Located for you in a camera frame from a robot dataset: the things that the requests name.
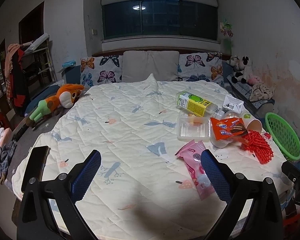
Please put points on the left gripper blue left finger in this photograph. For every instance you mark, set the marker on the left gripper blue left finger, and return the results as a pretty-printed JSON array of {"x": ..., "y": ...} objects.
[{"x": 82, "y": 174}]

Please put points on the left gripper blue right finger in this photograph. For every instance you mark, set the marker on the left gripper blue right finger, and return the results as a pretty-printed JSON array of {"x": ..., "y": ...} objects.
[{"x": 217, "y": 173}]

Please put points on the clear jelly cup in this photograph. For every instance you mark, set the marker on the clear jelly cup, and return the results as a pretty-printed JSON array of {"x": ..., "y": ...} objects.
[
  {"x": 231, "y": 114},
  {"x": 220, "y": 143}
]

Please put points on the pink snack wrapper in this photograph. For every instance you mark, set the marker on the pink snack wrapper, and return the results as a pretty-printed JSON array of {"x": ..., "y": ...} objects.
[{"x": 190, "y": 153}]

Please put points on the green plastic basket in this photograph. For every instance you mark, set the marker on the green plastic basket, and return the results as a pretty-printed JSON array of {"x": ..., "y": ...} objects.
[{"x": 284, "y": 136}]

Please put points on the orange snack wrapper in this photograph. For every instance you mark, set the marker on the orange snack wrapper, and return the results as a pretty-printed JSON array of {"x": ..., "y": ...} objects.
[{"x": 228, "y": 128}]

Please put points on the red foam fruit net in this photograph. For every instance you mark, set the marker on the red foam fruit net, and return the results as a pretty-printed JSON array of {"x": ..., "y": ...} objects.
[{"x": 257, "y": 146}]

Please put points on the clear plastic tray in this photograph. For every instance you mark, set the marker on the clear plastic tray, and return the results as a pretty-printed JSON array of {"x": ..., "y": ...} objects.
[{"x": 193, "y": 128}]

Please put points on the white paper cup green logo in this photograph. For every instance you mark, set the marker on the white paper cup green logo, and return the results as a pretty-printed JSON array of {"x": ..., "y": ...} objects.
[{"x": 250, "y": 122}]

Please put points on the green yellow drink bottle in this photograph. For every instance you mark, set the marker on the green yellow drink bottle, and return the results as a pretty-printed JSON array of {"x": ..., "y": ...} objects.
[{"x": 198, "y": 106}]

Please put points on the white small carton box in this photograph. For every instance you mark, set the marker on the white small carton box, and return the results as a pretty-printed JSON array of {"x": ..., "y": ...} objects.
[{"x": 232, "y": 104}]

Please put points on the white quilted bed cover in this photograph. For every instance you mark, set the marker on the white quilted bed cover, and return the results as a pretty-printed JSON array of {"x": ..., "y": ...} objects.
[{"x": 142, "y": 190}]

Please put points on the grey crumpled cloth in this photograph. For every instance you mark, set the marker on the grey crumpled cloth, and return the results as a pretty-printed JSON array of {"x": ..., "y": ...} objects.
[{"x": 6, "y": 154}]

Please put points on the orange fox plush toy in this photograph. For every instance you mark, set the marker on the orange fox plush toy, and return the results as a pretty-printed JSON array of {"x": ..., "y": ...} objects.
[{"x": 66, "y": 96}]

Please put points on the spotted beige cloth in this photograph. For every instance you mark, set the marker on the spotted beige cloth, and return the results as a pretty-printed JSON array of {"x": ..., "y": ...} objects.
[{"x": 261, "y": 91}]

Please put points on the pink plush toy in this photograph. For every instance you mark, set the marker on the pink plush toy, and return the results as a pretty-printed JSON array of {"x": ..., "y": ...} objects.
[{"x": 253, "y": 80}]

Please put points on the black white cow plush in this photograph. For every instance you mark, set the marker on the black white cow plush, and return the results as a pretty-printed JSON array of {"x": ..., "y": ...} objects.
[{"x": 241, "y": 69}]

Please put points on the red stool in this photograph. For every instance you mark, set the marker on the red stool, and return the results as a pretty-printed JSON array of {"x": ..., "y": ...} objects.
[{"x": 4, "y": 122}]

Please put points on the right butterfly pillow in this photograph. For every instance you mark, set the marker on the right butterfly pillow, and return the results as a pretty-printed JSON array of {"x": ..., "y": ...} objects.
[{"x": 201, "y": 66}]

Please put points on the butterfly pillow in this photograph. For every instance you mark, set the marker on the butterfly pillow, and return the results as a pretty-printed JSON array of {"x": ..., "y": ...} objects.
[
  {"x": 101, "y": 70},
  {"x": 201, "y": 66}
]

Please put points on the left butterfly pillow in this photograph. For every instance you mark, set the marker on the left butterfly pillow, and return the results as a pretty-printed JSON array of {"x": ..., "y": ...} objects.
[{"x": 101, "y": 70}]

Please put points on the clothes rack with clothes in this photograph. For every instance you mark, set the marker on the clothes rack with clothes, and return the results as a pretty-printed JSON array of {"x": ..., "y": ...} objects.
[{"x": 28, "y": 71}]

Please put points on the grey pillow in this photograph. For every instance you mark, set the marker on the grey pillow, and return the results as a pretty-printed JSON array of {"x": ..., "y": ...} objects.
[{"x": 139, "y": 65}]

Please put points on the hanging flower decoration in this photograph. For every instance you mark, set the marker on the hanging flower decoration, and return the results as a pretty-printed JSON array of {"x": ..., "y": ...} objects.
[{"x": 226, "y": 30}]

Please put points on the dark window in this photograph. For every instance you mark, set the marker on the dark window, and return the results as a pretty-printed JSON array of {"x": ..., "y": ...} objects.
[{"x": 160, "y": 17}]

